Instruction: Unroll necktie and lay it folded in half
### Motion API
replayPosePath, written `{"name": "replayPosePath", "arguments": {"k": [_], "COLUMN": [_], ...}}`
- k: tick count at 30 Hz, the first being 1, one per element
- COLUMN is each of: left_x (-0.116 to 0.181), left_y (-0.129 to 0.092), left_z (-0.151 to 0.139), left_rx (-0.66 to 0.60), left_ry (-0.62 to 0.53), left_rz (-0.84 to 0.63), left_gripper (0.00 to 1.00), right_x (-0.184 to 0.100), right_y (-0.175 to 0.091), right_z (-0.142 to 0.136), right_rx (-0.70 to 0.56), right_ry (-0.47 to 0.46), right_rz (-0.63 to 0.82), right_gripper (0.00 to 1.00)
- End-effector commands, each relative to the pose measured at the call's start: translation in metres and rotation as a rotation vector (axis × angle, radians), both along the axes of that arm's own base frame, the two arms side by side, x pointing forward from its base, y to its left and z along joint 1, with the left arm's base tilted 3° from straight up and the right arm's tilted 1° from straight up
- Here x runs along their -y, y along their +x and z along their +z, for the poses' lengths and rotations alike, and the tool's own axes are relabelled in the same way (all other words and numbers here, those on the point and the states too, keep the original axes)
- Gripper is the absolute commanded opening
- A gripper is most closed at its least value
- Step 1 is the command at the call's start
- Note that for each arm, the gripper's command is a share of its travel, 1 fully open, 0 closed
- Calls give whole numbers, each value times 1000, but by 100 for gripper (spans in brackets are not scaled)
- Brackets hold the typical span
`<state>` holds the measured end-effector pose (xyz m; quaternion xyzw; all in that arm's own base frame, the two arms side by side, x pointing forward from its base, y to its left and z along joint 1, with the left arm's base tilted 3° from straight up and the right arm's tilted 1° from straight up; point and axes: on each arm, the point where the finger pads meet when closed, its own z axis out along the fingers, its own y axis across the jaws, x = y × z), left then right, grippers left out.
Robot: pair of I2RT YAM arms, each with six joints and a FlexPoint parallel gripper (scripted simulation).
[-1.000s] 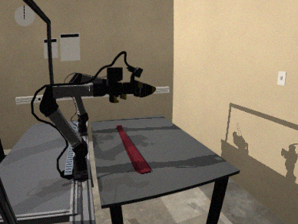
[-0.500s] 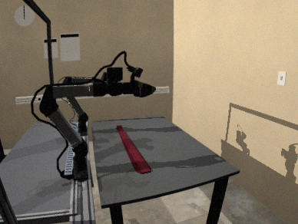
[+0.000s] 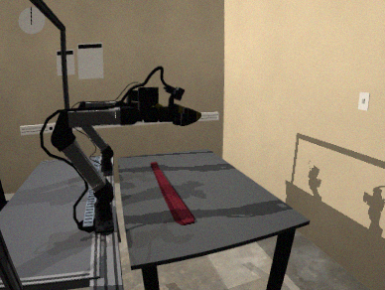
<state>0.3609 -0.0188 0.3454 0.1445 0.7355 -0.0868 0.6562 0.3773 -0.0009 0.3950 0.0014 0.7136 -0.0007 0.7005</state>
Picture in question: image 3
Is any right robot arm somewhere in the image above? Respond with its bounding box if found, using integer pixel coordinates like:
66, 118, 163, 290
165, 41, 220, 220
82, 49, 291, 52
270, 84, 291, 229
51, 87, 185, 233

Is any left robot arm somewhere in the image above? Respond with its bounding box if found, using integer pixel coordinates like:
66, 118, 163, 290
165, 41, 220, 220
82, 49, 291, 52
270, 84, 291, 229
78, 90, 138, 176

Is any red necktie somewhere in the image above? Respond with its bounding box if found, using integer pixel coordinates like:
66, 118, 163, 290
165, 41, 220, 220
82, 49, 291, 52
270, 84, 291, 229
151, 162, 194, 225

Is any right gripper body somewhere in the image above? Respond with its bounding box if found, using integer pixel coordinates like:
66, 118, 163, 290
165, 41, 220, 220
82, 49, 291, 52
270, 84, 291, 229
159, 104, 196, 126

